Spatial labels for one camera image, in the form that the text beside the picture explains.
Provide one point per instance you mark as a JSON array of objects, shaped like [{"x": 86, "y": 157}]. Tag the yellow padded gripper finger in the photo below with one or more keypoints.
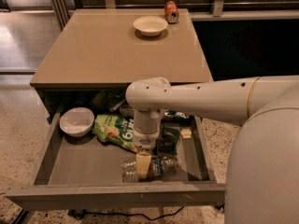
[{"x": 143, "y": 160}]

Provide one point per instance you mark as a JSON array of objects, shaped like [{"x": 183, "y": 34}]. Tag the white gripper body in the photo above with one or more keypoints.
[{"x": 145, "y": 139}]

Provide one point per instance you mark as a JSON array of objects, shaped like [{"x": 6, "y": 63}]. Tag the clear plastic water bottle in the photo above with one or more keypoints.
[{"x": 159, "y": 166}]

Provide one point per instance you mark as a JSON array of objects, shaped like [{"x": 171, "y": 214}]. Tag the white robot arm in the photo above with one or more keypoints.
[{"x": 262, "y": 182}]

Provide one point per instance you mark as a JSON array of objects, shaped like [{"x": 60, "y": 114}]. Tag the white labelled bottle in drawer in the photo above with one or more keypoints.
[{"x": 126, "y": 111}]

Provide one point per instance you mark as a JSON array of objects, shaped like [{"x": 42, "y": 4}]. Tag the small beige item in drawer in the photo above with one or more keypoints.
[{"x": 186, "y": 133}]

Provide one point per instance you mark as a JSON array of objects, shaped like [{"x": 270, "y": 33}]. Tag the open grey top drawer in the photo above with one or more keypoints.
[{"x": 82, "y": 173}]

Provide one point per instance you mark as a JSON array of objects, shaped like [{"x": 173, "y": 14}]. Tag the white bowl in drawer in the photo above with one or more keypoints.
[{"x": 77, "y": 122}]

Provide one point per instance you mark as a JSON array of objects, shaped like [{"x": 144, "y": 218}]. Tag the green yellow sponge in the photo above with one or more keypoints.
[{"x": 167, "y": 141}]

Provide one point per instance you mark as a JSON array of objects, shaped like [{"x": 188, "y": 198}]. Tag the green snack bag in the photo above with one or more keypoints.
[{"x": 116, "y": 130}]

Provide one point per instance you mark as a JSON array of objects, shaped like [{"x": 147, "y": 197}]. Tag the white bowl on table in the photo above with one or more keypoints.
[{"x": 150, "y": 26}]

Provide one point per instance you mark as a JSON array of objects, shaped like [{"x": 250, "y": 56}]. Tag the orange soda can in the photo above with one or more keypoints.
[{"x": 171, "y": 12}]

